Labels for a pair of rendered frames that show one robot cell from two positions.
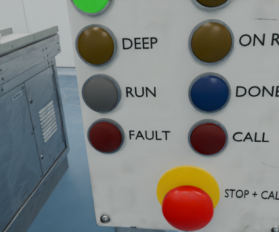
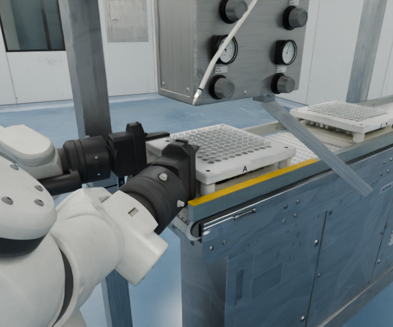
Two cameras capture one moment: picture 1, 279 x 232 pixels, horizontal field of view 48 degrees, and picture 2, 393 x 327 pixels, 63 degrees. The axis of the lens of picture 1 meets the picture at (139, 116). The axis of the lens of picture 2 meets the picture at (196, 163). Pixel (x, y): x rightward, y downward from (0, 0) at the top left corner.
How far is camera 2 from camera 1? 36 cm
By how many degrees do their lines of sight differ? 41
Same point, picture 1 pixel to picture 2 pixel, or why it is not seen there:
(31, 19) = not seen: outside the picture
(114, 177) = not seen: outside the picture
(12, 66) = not seen: outside the picture
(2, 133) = (356, 228)
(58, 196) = (377, 313)
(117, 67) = not seen: outside the picture
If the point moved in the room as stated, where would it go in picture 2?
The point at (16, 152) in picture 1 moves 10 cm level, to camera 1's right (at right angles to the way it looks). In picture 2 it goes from (358, 251) to (388, 264)
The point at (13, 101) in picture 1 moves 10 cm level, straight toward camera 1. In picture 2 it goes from (381, 193) to (384, 207)
